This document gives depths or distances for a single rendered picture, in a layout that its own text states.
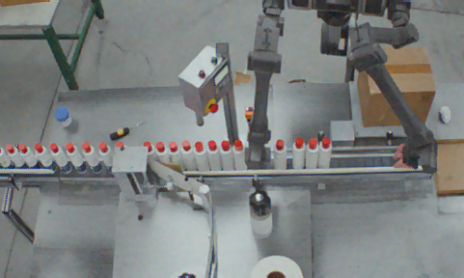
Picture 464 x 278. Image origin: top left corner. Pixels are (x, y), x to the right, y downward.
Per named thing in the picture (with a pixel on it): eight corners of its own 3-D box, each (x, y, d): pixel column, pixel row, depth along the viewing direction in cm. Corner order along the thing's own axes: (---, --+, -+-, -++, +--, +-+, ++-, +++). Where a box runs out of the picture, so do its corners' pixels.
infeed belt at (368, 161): (61, 180, 272) (58, 177, 268) (64, 164, 276) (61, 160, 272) (430, 175, 260) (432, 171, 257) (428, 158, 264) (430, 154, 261)
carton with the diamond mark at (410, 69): (363, 127, 274) (369, 93, 251) (356, 83, 286) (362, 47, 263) (425, 125, 272) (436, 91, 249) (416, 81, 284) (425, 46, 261)
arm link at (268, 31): (284, 27, 192) (252, 23, 192) (280, 69, 196) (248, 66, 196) (285, 15, 235) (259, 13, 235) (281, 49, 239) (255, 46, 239)
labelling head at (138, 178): (125, 201, 260) (111, 173, 238) (128, 174, 266) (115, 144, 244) (157, 201, 259) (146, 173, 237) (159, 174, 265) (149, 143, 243)
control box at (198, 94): (184, 106, 233) (177, 75, 217) (211, 75, 240) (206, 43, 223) (205, 119, 230) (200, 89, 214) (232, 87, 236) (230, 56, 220)
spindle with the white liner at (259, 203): (250, 238, 248) (246, 208, 222) (250, 218, 252) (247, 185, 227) (272, 238, 247) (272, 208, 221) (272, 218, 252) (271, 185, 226)
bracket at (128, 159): (112, 172, 238) (111, 171, 237) (115, 147, 244) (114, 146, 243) (146, 172, 237) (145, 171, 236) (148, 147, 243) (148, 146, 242)
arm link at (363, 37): (364, 17, 191) (339, 28, 198) (377, 57, 190) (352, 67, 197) (415, 22, 225) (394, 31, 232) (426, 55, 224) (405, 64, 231)
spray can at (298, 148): (292, 171, 262) (292, 147, 244) (291, 160, 265) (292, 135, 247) (304, 171, 262) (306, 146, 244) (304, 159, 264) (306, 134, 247)
